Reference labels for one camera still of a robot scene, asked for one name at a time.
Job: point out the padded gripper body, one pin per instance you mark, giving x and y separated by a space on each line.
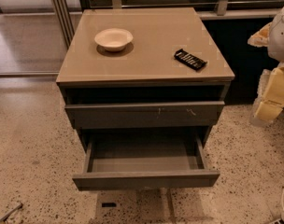
281 42

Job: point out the grey drawer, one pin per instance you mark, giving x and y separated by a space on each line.
145 163
144 115

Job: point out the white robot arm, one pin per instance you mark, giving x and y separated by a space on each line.
272 37

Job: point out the grey drawer cabinet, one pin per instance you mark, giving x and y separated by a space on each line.
146 70

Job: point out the grey top drawer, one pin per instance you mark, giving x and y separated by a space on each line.
144 115

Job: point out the black snack bar packet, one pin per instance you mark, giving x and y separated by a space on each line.
189 60

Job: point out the white bowl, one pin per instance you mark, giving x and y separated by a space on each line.
113 39

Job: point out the small black floor object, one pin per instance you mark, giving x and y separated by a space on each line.
108 205

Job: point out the metal floor bar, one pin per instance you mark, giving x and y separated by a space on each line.
9 213

